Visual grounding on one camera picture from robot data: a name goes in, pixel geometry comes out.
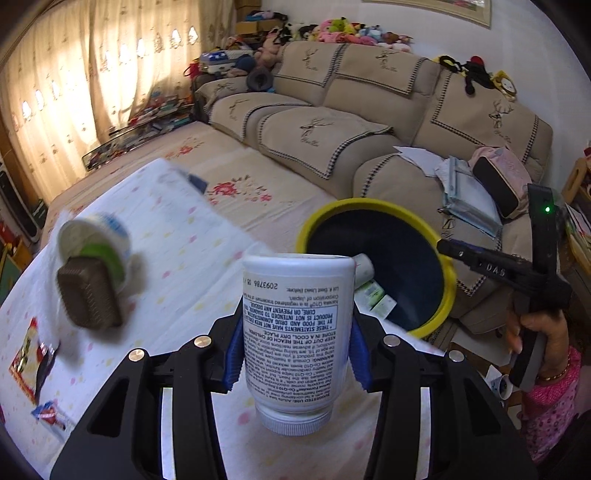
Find framed wall picture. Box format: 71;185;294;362
367;0;492;28

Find red snack wrapper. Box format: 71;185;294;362
9;317;61;405

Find white blue paper bowl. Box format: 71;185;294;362
57;213;131;293

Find cream curtains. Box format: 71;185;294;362
1;0;235;202

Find white blue milk pouch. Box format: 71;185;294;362
31;401;70;431

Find white paper sheets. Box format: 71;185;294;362
397;146;444;178

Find person right hand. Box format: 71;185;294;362
505;309;569;385

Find beige sofa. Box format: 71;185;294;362
193;40;555;335

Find white green drink bottle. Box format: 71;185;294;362
353;254;375;290

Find yellow rimmed trash bin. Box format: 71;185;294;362
295;198;457;338

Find brown plastic tray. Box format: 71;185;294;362
56;256;123;330

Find white dotted tablecloth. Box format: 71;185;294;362
1;160;380;479

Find floral floor mattress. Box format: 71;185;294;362
41;122;334;252

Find plush toy pile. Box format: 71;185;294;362
184;11;415;93

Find pink black bag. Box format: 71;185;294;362
469;147;531;220

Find green white tea box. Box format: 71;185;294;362
355;280;397;320

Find pile of books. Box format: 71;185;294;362
81;98;194;172

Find white supplement bottle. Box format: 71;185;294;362
242;254;356;436

